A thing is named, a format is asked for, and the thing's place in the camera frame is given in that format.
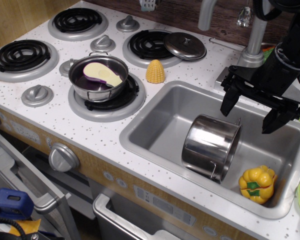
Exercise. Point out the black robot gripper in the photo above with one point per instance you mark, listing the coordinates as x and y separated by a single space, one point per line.
266 85

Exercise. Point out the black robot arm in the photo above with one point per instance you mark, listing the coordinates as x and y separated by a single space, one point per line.
293 33

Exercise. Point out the tipped stainless steel pot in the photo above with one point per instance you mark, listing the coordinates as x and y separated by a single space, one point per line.
210 146

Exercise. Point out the stainless steel pot lid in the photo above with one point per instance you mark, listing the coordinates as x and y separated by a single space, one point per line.
185 46

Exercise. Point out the small steel pot on burner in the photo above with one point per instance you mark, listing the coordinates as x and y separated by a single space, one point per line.
95 91

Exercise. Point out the silver stove knob behind pot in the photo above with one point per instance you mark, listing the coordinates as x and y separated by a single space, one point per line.
65 67

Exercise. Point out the silver toy faucet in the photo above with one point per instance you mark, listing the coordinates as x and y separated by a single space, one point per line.
252 56

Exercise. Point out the yellow toy bell pepper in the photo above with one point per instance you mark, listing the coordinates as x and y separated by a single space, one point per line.
258 184

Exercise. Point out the clear glass ornament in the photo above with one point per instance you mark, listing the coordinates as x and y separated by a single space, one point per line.
244 17

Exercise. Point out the yellow toy corn cob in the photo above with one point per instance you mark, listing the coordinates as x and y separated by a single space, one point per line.
155 72

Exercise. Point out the front black burner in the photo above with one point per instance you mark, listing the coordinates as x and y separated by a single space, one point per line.
128 102

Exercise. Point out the black burner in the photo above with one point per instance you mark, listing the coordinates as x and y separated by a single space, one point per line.
147 45
26 60
128 102
77 24

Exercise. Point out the back right black burner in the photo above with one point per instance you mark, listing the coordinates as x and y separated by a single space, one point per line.
147 45

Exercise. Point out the hanging white utensil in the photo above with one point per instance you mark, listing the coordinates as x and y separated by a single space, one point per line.
148 5

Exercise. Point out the silver stove knob top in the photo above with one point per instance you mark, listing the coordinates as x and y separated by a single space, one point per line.
127 25

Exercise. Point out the toy eggplant half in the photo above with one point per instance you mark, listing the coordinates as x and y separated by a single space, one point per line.
98 72

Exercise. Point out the silver stove knob middle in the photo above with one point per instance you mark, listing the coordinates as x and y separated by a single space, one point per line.
103 44

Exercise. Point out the back left black burner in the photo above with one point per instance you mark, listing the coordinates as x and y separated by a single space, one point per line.
77 24

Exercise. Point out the silver oven dial knob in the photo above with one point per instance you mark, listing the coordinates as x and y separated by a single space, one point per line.
62 158

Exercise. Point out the silver stove knob front left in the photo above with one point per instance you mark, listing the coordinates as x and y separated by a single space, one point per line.
37 96

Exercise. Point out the far left black burner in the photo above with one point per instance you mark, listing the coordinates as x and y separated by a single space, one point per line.
26 60

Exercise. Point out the blue clamp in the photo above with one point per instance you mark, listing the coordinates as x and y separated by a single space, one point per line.
15 204

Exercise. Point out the silver dishwasher door handle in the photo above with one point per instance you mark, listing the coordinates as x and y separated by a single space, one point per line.
124 220

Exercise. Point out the silver oven door handle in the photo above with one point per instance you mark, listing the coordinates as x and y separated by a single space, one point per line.
20 174

